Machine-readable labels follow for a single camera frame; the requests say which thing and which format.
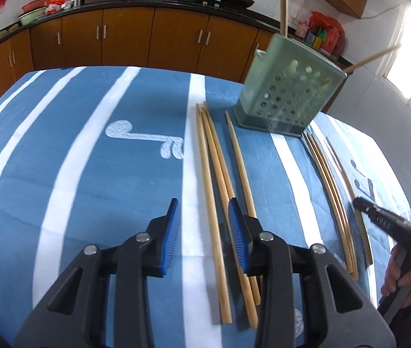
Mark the light wooden chopstick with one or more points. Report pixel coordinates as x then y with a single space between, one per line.
283 3
247 299
336 206
340 206
240 163
217 148
210 195
372 57
331 206

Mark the red basin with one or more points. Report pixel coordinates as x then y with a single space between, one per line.
34 5

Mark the green perforated utensil holder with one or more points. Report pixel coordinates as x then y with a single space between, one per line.
289 87

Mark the black kitchen countertop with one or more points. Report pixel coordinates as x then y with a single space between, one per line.
162 3

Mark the blue white striped tablecloth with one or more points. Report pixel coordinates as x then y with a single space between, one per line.
82 174

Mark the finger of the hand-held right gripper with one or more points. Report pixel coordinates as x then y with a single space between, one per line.
381 219

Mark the green basin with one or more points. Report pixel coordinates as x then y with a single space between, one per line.
31 18

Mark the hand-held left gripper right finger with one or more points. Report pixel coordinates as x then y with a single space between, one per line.
237 235

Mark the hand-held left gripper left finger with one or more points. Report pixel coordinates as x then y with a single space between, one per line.
167 239

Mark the red plastic bag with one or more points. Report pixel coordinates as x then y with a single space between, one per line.
56 3

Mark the person's right hand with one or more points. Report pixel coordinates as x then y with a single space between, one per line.
390 273

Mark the wooden base cabinets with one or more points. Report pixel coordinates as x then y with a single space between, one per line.
129 36

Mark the red bags with colourful boxes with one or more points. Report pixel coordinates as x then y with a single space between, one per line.
327 32

